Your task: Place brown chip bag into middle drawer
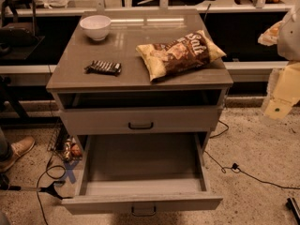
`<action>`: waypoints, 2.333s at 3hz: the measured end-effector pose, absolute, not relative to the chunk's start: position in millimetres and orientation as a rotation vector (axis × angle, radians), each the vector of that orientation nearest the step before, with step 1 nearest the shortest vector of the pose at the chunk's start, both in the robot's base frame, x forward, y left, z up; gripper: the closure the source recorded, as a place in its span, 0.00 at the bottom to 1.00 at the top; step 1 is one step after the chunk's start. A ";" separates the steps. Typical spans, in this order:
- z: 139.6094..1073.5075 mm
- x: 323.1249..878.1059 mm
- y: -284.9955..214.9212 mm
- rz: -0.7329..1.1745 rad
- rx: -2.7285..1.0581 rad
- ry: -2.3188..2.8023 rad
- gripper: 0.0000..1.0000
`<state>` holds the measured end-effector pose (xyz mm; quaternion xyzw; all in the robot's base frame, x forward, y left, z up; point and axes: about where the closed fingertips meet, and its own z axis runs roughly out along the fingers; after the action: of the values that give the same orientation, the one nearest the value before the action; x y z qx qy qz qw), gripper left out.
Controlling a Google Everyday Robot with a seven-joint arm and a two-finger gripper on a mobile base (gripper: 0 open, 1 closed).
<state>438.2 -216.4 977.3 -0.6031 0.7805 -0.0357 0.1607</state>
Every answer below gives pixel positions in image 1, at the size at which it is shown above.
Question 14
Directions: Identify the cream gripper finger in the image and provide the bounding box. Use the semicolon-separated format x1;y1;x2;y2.
258;22;281;46

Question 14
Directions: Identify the brown chip bag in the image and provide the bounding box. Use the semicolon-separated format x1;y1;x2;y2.
136;30;226;81

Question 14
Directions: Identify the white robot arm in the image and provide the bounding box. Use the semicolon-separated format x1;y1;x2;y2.
258;5;300;120

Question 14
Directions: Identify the grey drawer cabinet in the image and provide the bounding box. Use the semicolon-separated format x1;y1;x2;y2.
45;8;234;218

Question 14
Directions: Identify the open bottom drawer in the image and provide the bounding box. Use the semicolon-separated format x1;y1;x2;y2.
63;133;222;217

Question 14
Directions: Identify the black object floor corner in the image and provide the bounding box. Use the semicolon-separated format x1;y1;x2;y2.
286;198;300;225

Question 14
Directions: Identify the white ceramic bowl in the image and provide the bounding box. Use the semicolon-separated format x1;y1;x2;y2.
80;15;112;40

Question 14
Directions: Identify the dark striped candy bar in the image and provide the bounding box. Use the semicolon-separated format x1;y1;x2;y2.
84;60;122;76

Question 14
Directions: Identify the black chair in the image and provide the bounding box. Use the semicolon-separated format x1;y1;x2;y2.
0;0;43;60

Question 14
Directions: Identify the black grabber tool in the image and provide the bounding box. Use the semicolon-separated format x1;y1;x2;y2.
0;181;65;200

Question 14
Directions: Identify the tan shoe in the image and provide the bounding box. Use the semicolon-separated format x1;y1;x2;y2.
0;136;35;173

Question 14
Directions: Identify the black floor cable right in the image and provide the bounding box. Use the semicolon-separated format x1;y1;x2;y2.
203;119;300;191

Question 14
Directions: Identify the black floor cable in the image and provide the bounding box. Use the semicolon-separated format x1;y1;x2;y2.
35;153;68;225
203;119;300;191

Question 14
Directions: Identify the wire basket with cans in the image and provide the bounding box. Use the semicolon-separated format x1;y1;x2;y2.
47;123;83;162

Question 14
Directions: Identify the black floor cable left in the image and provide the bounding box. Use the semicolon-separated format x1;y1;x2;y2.
35;153;68;225

